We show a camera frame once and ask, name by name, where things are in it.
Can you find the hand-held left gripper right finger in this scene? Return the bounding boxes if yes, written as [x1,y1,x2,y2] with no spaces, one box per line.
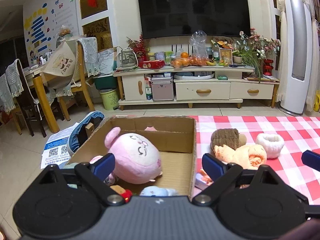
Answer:
[191,153,301,207]

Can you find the glass electric kettle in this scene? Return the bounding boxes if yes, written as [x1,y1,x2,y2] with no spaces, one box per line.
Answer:
[115,47,139,71]

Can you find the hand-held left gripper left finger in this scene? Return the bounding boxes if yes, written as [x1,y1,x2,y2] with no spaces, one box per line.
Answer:
[34,153,126,207]

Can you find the red berry branches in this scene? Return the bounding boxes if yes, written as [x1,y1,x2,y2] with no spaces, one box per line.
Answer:
[126,32,150,62]

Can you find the dried flower bouquet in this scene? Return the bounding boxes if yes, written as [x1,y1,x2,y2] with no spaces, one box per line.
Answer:
[239,28,281,60]

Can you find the wall poster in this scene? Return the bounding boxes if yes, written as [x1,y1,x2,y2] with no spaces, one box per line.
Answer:
[24,0,75,65]

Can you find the light green trash bin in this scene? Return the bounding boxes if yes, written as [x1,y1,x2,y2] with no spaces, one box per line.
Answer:
[99,88,120,111]

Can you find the black television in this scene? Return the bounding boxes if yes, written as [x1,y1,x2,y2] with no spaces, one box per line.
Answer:
[137,0,251,40]

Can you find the orange fluffy plush toy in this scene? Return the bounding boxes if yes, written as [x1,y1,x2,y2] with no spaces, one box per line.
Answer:
[214,144,267,170]

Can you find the yellow bear plush toy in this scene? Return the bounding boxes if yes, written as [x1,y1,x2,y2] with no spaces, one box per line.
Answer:
[110,185,133,203]

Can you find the light wooden chair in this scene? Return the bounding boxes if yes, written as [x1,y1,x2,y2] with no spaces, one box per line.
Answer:
[57,37,100,114]

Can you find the white and blue leaflet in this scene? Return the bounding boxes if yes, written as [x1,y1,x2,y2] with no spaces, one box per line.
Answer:
[40,122,79,169]

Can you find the blue slipper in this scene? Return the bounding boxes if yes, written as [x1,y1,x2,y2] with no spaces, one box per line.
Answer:
[68,111,105,157]

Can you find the small picture frame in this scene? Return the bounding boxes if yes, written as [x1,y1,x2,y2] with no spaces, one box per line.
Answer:
[219,49,233,65]

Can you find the sleeved paper sheet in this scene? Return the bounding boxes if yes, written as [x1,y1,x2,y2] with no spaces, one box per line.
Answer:
[97,49,117,75]

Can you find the green printed cardboard box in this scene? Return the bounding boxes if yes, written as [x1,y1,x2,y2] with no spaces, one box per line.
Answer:
[64,116,197,200]

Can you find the red flat box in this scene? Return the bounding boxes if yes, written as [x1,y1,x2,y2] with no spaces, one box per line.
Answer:
[138,60,165,69]

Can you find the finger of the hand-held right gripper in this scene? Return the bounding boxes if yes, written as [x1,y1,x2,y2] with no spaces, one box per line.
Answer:
[301,150,320,173]

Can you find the white fluffy ring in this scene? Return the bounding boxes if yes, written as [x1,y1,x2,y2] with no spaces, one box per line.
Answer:
[255,133,285,159]

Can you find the pink storage box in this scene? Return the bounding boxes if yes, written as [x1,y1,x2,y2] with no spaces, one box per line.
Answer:
[151,77,174,101]

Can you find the dark green storage bin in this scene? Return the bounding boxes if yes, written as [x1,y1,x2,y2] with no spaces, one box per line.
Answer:
[93,75,118,90]

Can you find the brown plush toy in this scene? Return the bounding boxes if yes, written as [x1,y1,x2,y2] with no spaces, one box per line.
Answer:
[211,128,247,155]

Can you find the purple tissue packet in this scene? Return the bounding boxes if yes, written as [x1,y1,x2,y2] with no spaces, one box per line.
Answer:
[195,172,213,190]

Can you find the cream television cabinet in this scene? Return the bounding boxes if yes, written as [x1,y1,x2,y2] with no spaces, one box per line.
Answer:
[112,64,280,110]

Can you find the white oval tray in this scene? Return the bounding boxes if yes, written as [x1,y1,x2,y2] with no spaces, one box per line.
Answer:
[174,71,215,80]

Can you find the dark wooden chair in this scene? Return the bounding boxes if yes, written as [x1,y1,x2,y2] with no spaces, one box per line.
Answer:
[6,59,47,138]

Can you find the light blue plush toy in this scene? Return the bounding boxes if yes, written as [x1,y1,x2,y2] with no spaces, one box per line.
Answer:
[139,186,178,197]

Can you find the white standing air conditioner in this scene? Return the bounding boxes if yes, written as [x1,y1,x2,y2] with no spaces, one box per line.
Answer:
[277,0,314,117]

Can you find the bag of oranges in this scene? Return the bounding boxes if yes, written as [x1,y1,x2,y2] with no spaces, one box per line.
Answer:
[171,52,209,68]

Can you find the green potted plant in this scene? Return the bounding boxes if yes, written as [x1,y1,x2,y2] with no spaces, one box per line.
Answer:
[232,45,264,80]

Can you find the lace chair cover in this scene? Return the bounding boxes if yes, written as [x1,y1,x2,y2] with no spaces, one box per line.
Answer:
[77,37,100,77]

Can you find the pink plush toy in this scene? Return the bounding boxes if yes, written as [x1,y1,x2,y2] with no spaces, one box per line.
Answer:
[90,127,163,184]

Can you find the red vase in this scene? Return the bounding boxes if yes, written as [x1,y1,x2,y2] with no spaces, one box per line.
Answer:
[262,59,274,77]

